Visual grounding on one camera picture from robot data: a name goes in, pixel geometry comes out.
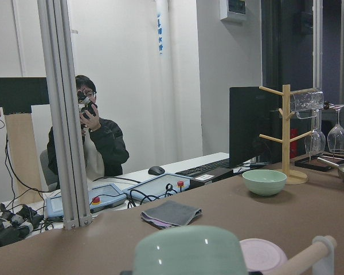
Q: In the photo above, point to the green plastic cup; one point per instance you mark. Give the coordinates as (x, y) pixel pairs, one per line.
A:
(190, 250)

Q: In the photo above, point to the pink plastic cup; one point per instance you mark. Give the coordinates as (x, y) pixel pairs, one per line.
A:
(261, 255)

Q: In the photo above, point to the black computer mouse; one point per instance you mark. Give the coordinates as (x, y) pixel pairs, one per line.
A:
(156, 170)

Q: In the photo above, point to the black keyboard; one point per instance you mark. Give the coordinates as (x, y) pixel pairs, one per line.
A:
(199, 170)

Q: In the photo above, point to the blue teach pendant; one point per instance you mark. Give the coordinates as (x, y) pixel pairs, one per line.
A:
(100, 198)
(158, 187)

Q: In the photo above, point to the seated person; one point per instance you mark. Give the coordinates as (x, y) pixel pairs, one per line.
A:
(103, 144)

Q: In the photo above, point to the grey folded cloth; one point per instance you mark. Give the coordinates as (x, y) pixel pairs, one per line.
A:
(170, 214)

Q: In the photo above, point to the black monitor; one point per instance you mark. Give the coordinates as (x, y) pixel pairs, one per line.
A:
(252, 112)

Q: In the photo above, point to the green bowl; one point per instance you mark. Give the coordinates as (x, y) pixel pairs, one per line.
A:
(264, 182)

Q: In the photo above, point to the wooden mug tree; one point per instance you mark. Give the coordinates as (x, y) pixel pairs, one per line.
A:
(294, 177)

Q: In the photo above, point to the glass mug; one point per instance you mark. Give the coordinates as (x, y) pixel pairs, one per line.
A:
(306, 99)

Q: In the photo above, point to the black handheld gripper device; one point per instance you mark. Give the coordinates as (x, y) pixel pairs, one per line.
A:
(16, 227)

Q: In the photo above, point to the aluminium frame post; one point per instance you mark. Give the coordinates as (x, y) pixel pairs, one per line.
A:
(60, 77)

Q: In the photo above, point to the white wire cup holder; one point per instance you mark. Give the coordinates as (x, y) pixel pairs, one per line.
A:
(319, 256)

